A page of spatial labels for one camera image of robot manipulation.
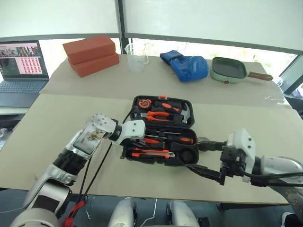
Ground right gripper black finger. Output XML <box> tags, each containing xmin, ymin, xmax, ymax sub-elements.
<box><xmin>187</xmin><ymin>164</ymin><xmax>226</xmax><ymax>186</ymax></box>
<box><xmin>197</xmin><ymin>140</ymin><xmax>228</xmax><ymax>151</ymax></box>

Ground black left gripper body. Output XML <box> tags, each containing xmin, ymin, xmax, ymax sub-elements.
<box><xmin>131</xmin><ymin>137</ymin><xmax>145</xmax><ymax>148</ymax></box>

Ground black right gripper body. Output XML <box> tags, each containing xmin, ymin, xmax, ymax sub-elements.
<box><xmin>220</xmin><ymin>144</ymin><xmax>247</xmax><ymax>178</ymax></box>

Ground black orange phillips screwdriver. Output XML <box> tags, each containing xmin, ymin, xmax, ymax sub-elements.
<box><xmin>144</xmin><ymin>134</ymin><xmax>195</xmax><ymax>145</ymax></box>

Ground black tool case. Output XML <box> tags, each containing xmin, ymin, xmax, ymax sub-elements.
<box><xmin>120</xmin><ymin>95</ymin><xmax>198</xmax><ymax>166</ymax></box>

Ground orange utility knife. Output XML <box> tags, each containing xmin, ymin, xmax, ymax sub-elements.
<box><xmin>131</xmin><ymin>147</ymin><xmax>176</xmax><ymax>159</ymax></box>

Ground thin black precision screwdriver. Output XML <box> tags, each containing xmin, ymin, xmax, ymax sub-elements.
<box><xmin>145</xmin><ymin>129</ymin><xmax>182</xmax><ymax>137</ymax></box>

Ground beige paper table cover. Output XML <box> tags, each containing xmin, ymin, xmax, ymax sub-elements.
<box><xmin>0</xmin><ymin>93</ymin><xmax>303</xmax><ymax>205</ymax></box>
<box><xmin>38</xmin><ymin>53</ymin><xmax>294</xmax><ymax>110</ymax></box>

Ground orange black tape measure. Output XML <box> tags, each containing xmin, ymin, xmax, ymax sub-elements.
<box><xmin>138</xmin><ymin>98</ymin><xmax>152</xmax><ymax>110</ymax></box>

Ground grey rounded robot leg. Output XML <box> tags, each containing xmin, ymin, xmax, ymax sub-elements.
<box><xmin>108</xmin><ymin>198</ymin><xmax>138</xmax><ymax>227</ymax></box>
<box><xmin>166</xmin><ymin>200</ymin><xmax>200</xmax><ymax>227</ymax></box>

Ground green electric frying pan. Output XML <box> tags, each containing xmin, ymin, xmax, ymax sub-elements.
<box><xmin>210</xmin><ymin>56</ymin><xmax>274</xmax><ymax>86</ymax></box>

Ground blue boxing glove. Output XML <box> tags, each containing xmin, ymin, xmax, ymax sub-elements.
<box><xmin>160</xmin><ymin>50</ymin><xmax>210</xmax><ymax>83</ymax></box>

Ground clear plastic measuring cup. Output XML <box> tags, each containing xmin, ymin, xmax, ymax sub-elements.
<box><xmin>125</xmin><ymin>43</ymin><xmax>151</xmax><ymax>72</ymax></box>

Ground red brick block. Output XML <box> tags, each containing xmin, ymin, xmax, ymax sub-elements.
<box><xmin>68</xmin><ymin>52</ymin><xmax>120</xmax><ymax>78</ymax></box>
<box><xmin>62</xmin><ymin>35</ymin><xmax>117</xmax><ymax>65</ymax></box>

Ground open laptop computer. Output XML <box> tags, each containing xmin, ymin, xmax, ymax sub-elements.
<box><xmin>0</xmin><ymin>41</ymin><xmax>51</xmax><ymax>108</ymax></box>

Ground small orange handled tool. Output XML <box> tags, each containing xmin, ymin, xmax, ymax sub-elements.
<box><xmin>136</xmin><ymin>138</ymin><xmax>164</xmax><ymax>146</ymax></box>

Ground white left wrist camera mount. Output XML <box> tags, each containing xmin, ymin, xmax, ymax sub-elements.
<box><xmin>119</xmin><ymin>119</ymin><xmax>146</xmax><ymax>145</ymax></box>

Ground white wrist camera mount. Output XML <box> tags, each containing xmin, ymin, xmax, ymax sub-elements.
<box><xmin>119</xmin><ymin>119</ymin><xmax>146</xmax><ymax>145</ymax></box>
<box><xmin>226</xmin><ymin>128</ymin><xmax>257</xmax><ymax>183</ymax></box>

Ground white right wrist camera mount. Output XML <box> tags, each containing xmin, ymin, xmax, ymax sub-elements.
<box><xmin>226</xmin><ymin>128</ymin><xmax>257</xmax><ymax>183</ymax></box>

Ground orange black handled pliers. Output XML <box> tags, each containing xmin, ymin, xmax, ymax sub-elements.
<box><xmin>139</xmin><ymin>111</ymin><xmax>171</xmax><ymax>122</ymax></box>

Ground silver hammer orange black handle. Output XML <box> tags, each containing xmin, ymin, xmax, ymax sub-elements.
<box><xmin>153</xmin><ymin>100</ymin><xmax>192</xmax><ymax>124</ymax></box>

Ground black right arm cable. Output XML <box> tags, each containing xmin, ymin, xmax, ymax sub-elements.
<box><xmin>236</xmin><ymin>165</ymin><xmax>303</xmax><ymax>188</ymax></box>

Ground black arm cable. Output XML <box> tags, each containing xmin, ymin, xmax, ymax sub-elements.
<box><xmin>236</xmin><ymin>165</ymin><xmax>303</xmax><ymax>188</ymax></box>
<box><xmin>79</xmin><ymin>107</ymin><xmax>138</xmax><ymax>200</ymax></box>

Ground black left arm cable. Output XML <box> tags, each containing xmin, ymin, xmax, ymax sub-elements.
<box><xmin>79</xmin><ymin>107</ymin><xmax>138</xmax><ymax>200</ymax></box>

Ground thin white cable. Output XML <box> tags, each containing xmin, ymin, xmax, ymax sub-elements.
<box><xmin>142</xmin><ymin>198</ymin><xmax>159</xmax><ymax>227</ymax></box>

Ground red strap connector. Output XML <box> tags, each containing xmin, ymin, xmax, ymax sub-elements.
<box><xmin>62</xmin><ymin>200</ymin><xmax>86</xmax><ymax>227</ymax></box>

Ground dark window frame post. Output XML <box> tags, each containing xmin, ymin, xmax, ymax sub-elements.
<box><xmin>114</xmin><ymin>0</ymin><xmax>126</xmax><ymax>55</ymax></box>

